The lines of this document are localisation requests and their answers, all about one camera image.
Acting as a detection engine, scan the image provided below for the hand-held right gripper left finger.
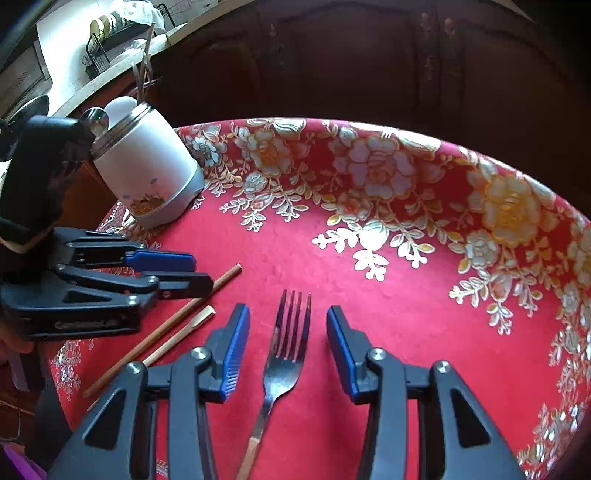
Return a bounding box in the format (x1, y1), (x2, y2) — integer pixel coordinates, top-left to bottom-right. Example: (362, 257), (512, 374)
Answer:
(46, 302), (252, 480)

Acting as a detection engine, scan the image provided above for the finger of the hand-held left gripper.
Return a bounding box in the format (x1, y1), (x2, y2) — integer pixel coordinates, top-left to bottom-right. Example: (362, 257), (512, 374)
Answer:
(55, 264), (215, 311)
(53, 227), (197, 274)

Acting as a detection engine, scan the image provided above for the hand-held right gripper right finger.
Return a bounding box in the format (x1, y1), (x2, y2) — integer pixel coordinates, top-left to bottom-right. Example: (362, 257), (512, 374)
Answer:
(326, 305), (527, 480)

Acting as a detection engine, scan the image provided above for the metal fork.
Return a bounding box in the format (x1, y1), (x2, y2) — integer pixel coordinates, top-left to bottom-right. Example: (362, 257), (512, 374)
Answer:
(235, 290), (312, 480)

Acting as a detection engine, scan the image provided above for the metal spoon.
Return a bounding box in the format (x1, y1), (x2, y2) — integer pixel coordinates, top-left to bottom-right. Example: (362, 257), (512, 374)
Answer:
(81, 107), (110, 137)

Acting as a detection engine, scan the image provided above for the white ceramic spoon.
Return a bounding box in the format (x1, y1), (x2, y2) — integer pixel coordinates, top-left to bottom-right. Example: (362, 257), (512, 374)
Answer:
(104, 95), (139, 123)

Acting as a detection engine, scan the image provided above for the red floral tablecloth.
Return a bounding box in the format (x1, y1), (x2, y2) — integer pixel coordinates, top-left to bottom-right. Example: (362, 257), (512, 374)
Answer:
(44, 117), (591, 480)

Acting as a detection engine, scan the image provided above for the stone countertop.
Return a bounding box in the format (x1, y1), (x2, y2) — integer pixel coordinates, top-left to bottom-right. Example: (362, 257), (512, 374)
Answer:
(46, 32), (185, 121)

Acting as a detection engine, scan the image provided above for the white cloth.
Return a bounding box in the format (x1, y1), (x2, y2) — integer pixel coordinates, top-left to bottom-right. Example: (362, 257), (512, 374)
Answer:
(111, 0), (164, 28)

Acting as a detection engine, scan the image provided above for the purple plastic item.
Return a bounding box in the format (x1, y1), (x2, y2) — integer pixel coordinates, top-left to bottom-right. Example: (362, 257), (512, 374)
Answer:
(0, 443), (47, 480)

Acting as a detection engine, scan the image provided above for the dark wooden cabinet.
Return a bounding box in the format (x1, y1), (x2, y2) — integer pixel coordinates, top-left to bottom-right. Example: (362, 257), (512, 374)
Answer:
(60, 0), (591, 222)

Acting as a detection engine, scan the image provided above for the black wire dish rack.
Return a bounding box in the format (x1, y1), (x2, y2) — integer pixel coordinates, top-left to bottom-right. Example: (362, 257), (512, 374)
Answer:
(82, 2), (174, 79)

